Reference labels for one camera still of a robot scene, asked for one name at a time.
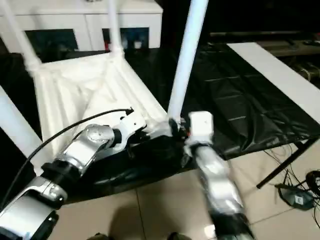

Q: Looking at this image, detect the white cabinet with openings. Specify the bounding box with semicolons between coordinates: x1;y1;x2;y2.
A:
0;0;164;55

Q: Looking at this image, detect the black router with antennas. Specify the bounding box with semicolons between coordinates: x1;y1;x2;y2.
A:
274;183;316;211

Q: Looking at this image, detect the black floor cable bundle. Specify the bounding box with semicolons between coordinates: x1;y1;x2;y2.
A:
264;146;320;201

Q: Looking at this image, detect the black folding stand leg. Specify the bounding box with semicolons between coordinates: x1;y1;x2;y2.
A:
255;138;318;190

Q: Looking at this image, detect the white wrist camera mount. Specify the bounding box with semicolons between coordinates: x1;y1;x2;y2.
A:
113;111;148;153
185;111;215;146

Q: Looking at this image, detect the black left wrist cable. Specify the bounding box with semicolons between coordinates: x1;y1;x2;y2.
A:
0;106;135;206

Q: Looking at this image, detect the dark right robot foot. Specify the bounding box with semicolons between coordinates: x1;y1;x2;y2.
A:
169;231;189;240

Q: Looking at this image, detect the flat white board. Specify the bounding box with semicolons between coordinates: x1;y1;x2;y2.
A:
225;41;320;113

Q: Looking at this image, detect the white plastic table top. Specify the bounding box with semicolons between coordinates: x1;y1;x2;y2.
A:
31;50;176;176

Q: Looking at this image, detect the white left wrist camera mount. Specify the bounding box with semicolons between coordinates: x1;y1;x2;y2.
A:
113;111;148;153

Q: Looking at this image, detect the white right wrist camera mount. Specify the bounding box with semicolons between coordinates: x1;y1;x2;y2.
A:
185;111;215;146

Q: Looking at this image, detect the black work mat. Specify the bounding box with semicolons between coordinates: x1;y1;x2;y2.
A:
0;47;320;201

